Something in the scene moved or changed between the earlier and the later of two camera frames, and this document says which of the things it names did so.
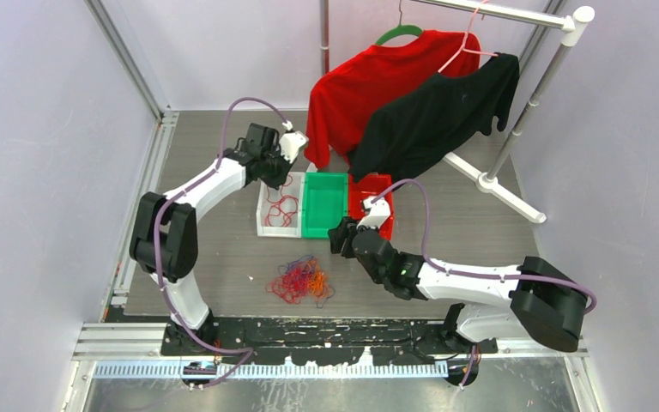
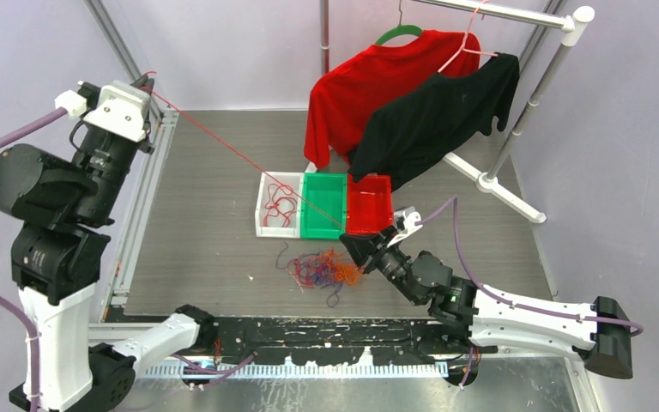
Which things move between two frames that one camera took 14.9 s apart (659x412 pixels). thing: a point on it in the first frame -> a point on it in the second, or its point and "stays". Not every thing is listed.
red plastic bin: x=366 y=189 stays
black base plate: x=291 y=339 stays
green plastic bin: x=325 y=201 stays
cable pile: x=301 y=281 -> x=329 y=269
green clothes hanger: x=400 y=30 stays
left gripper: x=280 y=179 -> x=141 y=83
